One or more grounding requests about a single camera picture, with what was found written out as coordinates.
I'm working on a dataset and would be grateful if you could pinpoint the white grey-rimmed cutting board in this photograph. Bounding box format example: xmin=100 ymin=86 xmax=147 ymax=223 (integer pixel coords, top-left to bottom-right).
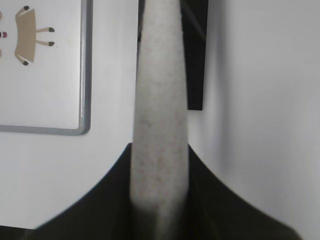
xmin=0 ymin=0 xmax=93 ymax=136

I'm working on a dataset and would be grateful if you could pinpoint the black knife stand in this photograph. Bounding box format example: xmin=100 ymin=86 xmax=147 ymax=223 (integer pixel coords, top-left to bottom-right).
xmin=136 ymin=0 xmax=210 ymax=111

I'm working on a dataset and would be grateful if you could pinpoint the white-handled kitchen knife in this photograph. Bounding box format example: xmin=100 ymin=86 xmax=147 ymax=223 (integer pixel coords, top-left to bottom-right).
xmin=130 ymin=0 xmax=189 ymax=240

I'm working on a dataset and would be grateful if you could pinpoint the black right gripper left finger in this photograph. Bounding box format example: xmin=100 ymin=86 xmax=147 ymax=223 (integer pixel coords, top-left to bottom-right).
xmin=0 ymin=142 xmax=161 ymax=240

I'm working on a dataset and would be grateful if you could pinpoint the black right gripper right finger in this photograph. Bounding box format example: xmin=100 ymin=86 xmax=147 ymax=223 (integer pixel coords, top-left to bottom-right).
xmin=169 ymin=146 xmax=301 ymax=240

